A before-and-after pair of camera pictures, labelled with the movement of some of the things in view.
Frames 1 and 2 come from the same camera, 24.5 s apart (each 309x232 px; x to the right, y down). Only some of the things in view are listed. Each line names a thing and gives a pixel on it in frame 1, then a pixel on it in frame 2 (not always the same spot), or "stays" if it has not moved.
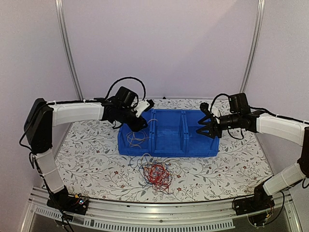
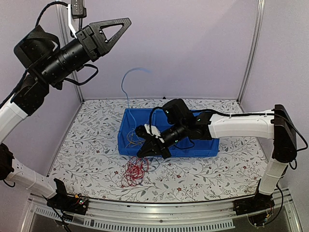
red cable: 158,174 -> 135,169
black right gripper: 212,126 -> 147,149
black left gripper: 137,126 -> 98,44
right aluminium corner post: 254,46 stays
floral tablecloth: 91,166 stays
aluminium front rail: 280,216 stays
